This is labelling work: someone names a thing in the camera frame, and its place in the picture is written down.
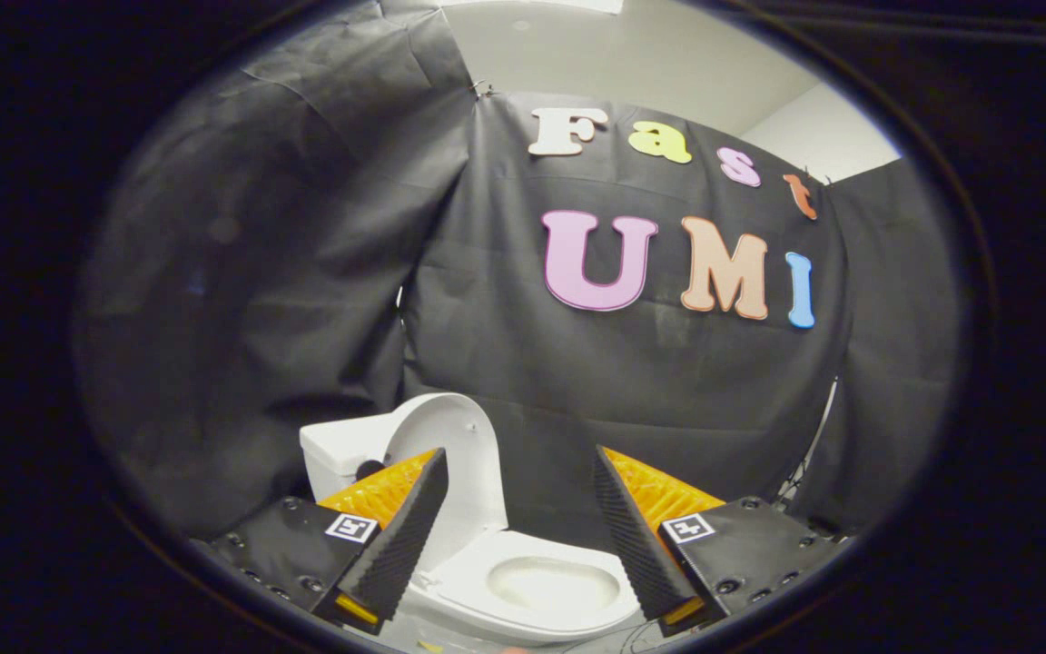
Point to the black backdrop cloth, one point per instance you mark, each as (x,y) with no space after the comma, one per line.
(577,381)

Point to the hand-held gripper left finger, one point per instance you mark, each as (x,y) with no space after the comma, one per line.
(400,545)

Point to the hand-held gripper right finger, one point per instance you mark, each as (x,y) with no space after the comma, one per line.
(632,545)

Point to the white toilet seat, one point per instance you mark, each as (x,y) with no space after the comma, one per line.
(468,581)

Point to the white toilet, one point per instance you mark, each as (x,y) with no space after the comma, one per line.
(341,454)

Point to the white toilet lid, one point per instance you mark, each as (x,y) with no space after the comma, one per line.
(464,436)

